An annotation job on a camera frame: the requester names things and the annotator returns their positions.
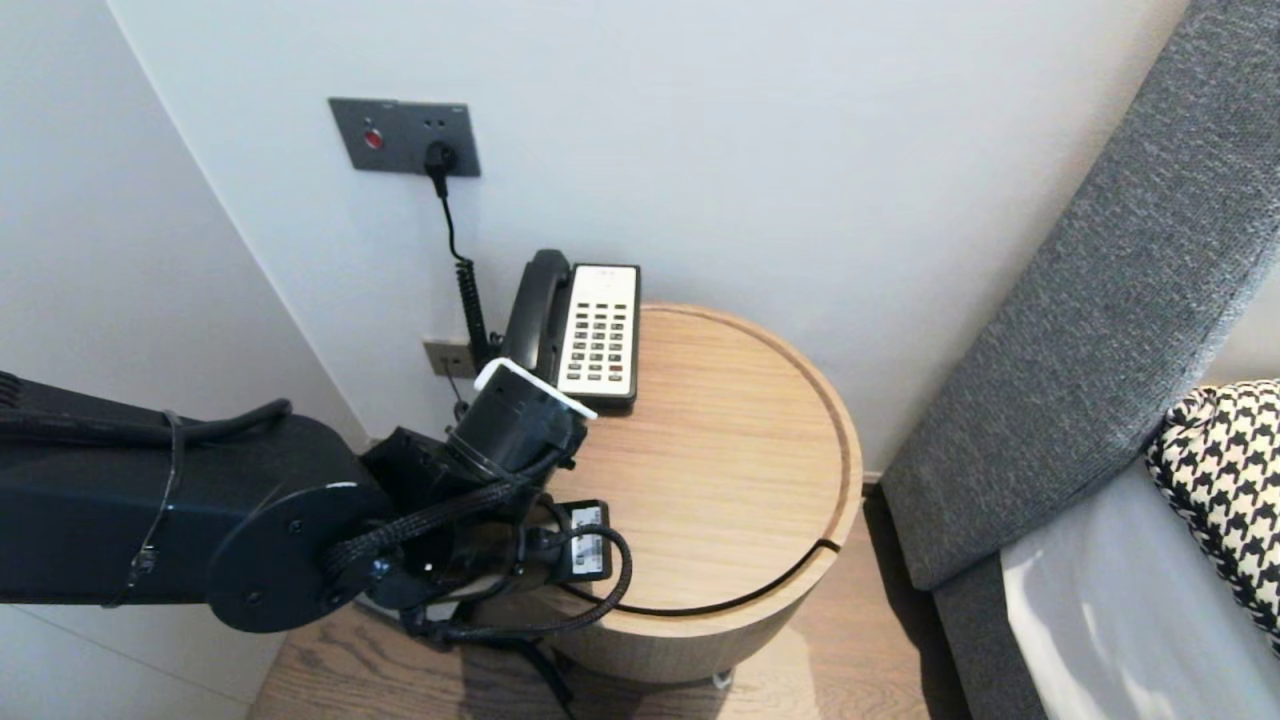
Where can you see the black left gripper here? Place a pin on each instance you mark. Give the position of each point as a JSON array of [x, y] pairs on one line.
[[520, 440]]

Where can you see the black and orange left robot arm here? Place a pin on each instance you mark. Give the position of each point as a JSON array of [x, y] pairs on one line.
[[100, 530]]

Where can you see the thin black telephone line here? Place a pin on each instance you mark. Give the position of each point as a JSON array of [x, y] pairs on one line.
[[455, 385]]

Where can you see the black and white desk telephone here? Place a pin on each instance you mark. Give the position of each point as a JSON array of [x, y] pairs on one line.
[[600, 335]]

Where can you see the black telephone handset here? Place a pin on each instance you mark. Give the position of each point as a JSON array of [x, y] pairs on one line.
[[540, 300]]

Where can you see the round wooden side table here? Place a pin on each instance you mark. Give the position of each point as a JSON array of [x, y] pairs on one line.
[[720, 450]]

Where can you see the grey upholstered headboard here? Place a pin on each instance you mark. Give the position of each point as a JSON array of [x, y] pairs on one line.
[[1100, 300]]

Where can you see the white bed sheet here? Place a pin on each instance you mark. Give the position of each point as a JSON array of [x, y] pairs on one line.
[[1130, 620]]

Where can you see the houndstooth black white pillow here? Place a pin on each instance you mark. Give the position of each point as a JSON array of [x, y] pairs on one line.
[[1225, 480]]

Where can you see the beige low wall socket plate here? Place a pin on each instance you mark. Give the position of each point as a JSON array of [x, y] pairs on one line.
[[440, 358]]

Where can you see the grey wall power socket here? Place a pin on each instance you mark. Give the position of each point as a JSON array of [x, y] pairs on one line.
[[440, 125]]

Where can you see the grey wall switch panel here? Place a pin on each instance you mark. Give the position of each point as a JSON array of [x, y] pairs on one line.
[[365, 135]]

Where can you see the grey upholstered bed frame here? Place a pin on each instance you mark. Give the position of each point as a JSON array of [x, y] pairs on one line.
[[985, 650]]

